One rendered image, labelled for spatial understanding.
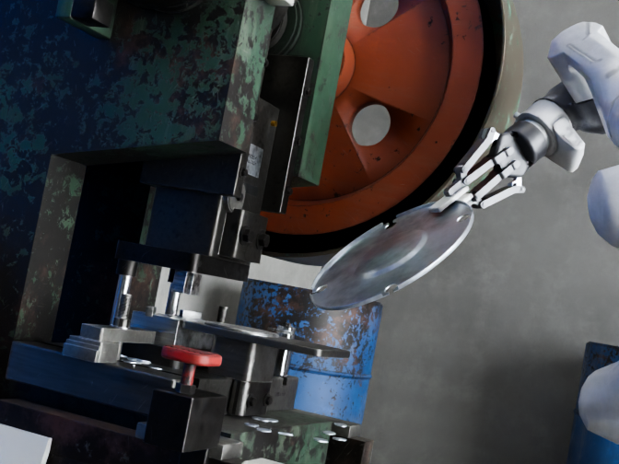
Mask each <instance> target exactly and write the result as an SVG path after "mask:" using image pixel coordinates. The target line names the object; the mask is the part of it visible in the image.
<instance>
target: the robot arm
mask: <svg viewBox="0 0 619 464"><path fill-rule="evenodd" d="M547 59H548V60H549V62H550V64H551V65H552V67H553V68H554V70H555V71H556V73H557V74H558V76H559V78H560V79H561V81H562V82H560V83H559V84H557V85H556V86H555V87H553V88H552V89H550V90H549V91H548V93H547V94H546V96H544V97H543V98H540V99H537V100H535V101H534V102H533V104H532V105H531V106H530V107H529V108H528V109H526V110H525V111H524V112H523V113H518V112H516V113H515V114H514V115H513V117H514V118H515V119H516V122H515V123H514V124H513V125H511V126H510V127H509V128H508V129H507V130H506V131H505V132H503V133H497V132H496V129H495V128H494V127H490V128H484V129H482V130H481V132H480V134H479V137H478V139H477V141H476V142H475V143H474V144H473V146H472V147H471V148H470V149H469V150H468V152H467V153H466V154H465V155H464V156H463V158H462V159H461V160H460V162H459V163H458V164H457V165H456V166H455V168H454V169H453V172H454V173H455V174H456V179H453V181H452V183H451V185H450V186H449V187H447V188H446V189H445V190H444V194H445V196H444V197H442V198H441V199H440V200H438V201H437V202H436V203H434V204H433V205H432V206H430V207H429V208H428V211H429V212H430V213H440V212H441V211H443V210H444V209H445V208H447V207H448V206H449V205H450V204H452V203H453V202H454V201H456V200H460V201H464V202H466V203H468V204H469V205H470V206H472V208H474V209H484V208H486V207H487V206H489V205H491V204H493V203H496V202H498V201H500V200H502V199H504V198H506V197H508V196H509V195H511V194H513V193H523V192H525V187H524V186H521V177H523V176H524V175H525V172H526V170H527V169H528V168H530V167H531V166H532V165H534V164H535V163H536V162H537V161H539V160H540V159H541V158H542V157H547V158H548V159H550V160H551V161H553V162H555V163H556V164H557V165H558V166H560V167H561V168H563V169H565V170H567V171H568V172H573V171H575V170H576V169H577V168H578V166H579V163H580V161H581V159H582V157H583V154H584V147H585V144H584V142H583V141H582V140H581V138H580V137H579V136H578V134H577V133H576V131H577V130H581V131H582V132H586V133H598V134H607V137H608V138H609V139H610V140H611V141H612V142H613V144H614V145H616V146H617V147H618V148H619V49H618V48H617V47H616V46H615V45H613V44H612V43H611V41H610V39H609V37H608V35H607V33H606V31H605V29H604V27H603V26H602V25H600V24H598V23H594V22H580V23H578V24H576V25H573V26H571V27H569V28H568V29H565V30H563V31H561V32H560V33H559V34H558V35H557V36H556V37H555V38H554V39H552V41H551V45H550V48H549V52H548V55H547ZM492 142H493V143H492ZM491 143H492V145H491V149H490V152H489V154H488V155H487V156H485V157H484V158H482V160H481V161H480V162H479V163H477V164H476V165H474V166H473V164H474V163H475V162H476V161H477V159H478V158H479V157H480V156H481V155H482V154H483V152H484V151H485V150H486V149H487V147H489V145H490V144H491ZM491 167H493V168H494V169H493V170H492V171H491V172H489V175H488V176H487V177H486V178H485V179H483V180H482V181H481V182H480V183H479V184H478V185H476V186H475V187H474V188H473V189H472V190H471V191H469V192H468V193H466V192H467V191H468V190H469V187H468V186H465V185H468V184H470V183H471V182H473V181H474V180H476V179H477V178H478V177H480V176H481V175H482V174H484V173H485V172H486V171H488V170H489V169H490V168H491ZM505 178H513V181H511V182H510V183H508V186H506V187H503V188H500V189H498V190H496V191H493V192H491V193H489V194H487V193H488V192H489V191H490V190H491V189H492V188H493V187H495V186H496V185H497V184H498V183H499V182H500V181H501V180H503V179H505ZM485 194H487V195H486V196H484V195H485ZM483 196H484V197H483ZM587 202H588V211H589V215H590V221H591V223H592V224H593V226H594V228H595V230H596V232H597V234H598V235H599V236H601V237H602V238H603V239H604V240H606V241H607V242H608V243H609V244H610V245H612V246H614V247H616V248H618V249H619V165H617V166H614V167H610V168H605V169H602V170H598V172H597V173H596V174H595V176H594V177H593V178H592V180H591V183H590V188H589V192H588V196H587ZM578 412H579V416H580V417H581V419H582V421H583V423H584V424H585V426H586V428H587V430H589V431H591V432H593V433H594V434H596V435H599V436H601V437H603V438H605V439H608V440H610V441H612V442H614V443H615V444H617V445H619V361H618V362H615V363H613V364H610V365H608V366H605V367H603V368H600V369H598V370H595V371H594V372H593V373H592V374H590V375H589V376H588V378H587V379H586V381H585V383H584V384H583V386H582V388H581V391H580V395H579V399H578Z"/></svg>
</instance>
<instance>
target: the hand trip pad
mask: <svg viewBox="0 0 619 464"><path fill-rule="evenodd" d="M161 356H162V357H164V358H167V359H170V360H174V361H179V362H183V363H184V365H183V369H182V374H181V384H184V385H190V386H192V385H193V378H194V373H195V368H196V366H197V365H199V366H220V365H221V362H222V356H221V355H219V354H213V353H211V352H207V351H201V350H197V349H194V348H190V347H184V346H181V345H165V346H163V347H162V350H161Z"/></svg>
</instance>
